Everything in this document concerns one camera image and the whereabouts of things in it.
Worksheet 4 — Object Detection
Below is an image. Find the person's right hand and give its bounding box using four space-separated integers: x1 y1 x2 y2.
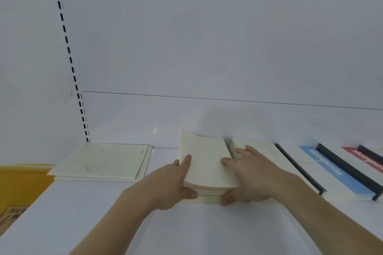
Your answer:
221 145 303 207

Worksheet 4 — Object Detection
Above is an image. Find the person's left hand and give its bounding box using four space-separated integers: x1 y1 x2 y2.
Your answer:
122 154 199 212

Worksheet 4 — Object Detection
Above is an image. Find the blue-striped white notebook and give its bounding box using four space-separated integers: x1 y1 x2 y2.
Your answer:
275 143 376 202

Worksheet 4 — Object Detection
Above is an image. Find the red-striped white notebook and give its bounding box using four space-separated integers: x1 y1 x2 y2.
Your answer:
316 141 383 202

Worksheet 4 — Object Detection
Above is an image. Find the yellow-striped white notebook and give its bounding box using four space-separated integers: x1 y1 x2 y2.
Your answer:
357 143 383 166

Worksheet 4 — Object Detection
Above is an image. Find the person's left forearm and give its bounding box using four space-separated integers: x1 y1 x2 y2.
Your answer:
69 189 156 255

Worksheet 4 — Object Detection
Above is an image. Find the person's right forearm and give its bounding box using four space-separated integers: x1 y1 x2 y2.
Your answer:
281 174 383 255

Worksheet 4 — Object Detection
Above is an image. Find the white metal shelf board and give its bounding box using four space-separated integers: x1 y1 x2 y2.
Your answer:
0 144 383 255

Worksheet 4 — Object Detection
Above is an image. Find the yellow plastic bin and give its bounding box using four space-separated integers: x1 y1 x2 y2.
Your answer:
0 164 56 215

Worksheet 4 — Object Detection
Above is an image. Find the green printed cardboard box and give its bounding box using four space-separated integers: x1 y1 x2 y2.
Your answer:
0 205 29 236

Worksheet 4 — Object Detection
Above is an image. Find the white shelf back panel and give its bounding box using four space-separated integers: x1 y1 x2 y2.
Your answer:
57 0 383 157

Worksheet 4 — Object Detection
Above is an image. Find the white slotted shelf upright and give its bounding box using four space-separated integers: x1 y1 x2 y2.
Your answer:
49 0 91 143

